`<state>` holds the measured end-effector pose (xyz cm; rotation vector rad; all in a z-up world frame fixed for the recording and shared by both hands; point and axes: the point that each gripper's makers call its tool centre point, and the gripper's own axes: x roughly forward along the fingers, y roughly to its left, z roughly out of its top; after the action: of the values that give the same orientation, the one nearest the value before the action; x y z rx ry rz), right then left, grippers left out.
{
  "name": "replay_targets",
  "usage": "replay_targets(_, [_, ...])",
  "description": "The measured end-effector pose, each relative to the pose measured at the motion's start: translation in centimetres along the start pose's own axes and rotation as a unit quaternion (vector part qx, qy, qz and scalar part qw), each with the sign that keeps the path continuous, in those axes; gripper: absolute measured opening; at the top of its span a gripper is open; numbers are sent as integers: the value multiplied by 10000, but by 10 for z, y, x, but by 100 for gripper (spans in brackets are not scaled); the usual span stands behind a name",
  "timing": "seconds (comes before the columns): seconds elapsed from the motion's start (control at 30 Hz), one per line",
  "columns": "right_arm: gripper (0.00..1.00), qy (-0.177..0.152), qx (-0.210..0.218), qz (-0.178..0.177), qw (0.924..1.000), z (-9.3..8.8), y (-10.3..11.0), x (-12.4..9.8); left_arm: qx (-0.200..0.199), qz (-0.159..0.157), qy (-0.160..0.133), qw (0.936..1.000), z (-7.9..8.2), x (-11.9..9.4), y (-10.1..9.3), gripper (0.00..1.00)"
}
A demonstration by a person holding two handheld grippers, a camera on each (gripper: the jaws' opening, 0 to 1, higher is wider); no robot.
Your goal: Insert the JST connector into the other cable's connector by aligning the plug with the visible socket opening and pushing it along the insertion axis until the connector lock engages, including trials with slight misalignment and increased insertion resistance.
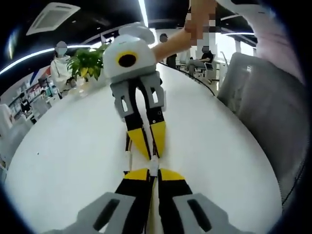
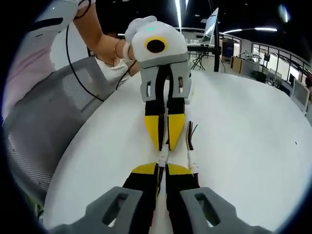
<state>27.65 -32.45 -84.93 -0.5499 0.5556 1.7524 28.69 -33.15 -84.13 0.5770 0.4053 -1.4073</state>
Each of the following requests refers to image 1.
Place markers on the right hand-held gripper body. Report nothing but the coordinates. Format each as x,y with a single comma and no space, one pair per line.
136,46

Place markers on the grey chair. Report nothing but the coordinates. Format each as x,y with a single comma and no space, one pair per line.
256,109

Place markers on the ceiling air vent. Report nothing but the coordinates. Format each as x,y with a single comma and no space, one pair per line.
52,17

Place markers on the curved ceiling light strip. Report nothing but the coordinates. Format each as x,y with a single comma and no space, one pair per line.
36,54

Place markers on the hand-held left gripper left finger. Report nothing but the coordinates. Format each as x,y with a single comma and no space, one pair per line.
122,202

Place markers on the green potted plant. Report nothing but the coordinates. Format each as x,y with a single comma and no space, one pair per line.
85,61

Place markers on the white office chair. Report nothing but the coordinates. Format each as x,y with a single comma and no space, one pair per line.
208,69

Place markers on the straight ceiling light strip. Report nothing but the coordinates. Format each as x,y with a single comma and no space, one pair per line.
144,12

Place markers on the person's pink shirt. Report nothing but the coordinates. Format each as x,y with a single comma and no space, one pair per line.
273,31

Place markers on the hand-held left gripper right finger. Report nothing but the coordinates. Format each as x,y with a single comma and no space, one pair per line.
175,202

